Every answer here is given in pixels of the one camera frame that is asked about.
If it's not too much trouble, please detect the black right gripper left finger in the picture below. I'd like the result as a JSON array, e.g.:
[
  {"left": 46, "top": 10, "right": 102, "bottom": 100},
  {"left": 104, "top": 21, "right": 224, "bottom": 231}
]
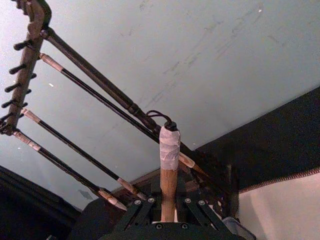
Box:
[{"left": 112, "top": 191, "right": 164, "bottom": 232}]

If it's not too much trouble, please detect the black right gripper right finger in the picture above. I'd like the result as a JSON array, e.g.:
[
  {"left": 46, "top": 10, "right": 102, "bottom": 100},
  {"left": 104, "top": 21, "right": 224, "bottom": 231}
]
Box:
[{"left": 174, "top": 191, "right": 232, "bottom": 232}]

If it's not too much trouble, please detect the wooden brush with white tape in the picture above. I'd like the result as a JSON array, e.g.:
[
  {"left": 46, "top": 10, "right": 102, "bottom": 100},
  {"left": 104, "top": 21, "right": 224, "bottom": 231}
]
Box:
[{"left": 145, "top": 109, "right": 181, "bottom": 223}]

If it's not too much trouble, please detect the clear plastic case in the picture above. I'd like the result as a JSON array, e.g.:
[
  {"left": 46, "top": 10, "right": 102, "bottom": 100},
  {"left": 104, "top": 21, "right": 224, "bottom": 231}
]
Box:
[{"left": 221, "top": 216, "right": 257, "bottom": 240}]

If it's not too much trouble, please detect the black brush with pale ends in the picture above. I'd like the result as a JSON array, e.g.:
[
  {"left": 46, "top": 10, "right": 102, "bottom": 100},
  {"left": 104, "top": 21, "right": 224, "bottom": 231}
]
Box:
[
  {"left": 38, "top": 53, "right": 204, "bottom": 176},
  {"left": 12, "top": 129, "right": 129, "bottom": 212},
  {"left": 21, "top": 108, "right": 148, "bottom": 201}
]

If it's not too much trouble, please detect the black table cloth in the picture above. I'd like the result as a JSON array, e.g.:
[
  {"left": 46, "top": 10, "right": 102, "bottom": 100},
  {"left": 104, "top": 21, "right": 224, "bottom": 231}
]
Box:
[{"left": 0, "top": 86, "right": 320, "bottom": 240}]

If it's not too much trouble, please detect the dark brush rack with pegs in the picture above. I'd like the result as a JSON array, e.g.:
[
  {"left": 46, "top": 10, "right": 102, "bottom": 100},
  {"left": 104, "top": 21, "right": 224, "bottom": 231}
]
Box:
[{"left": 0, "top": 0, "right": 241, "bottom": 226}]

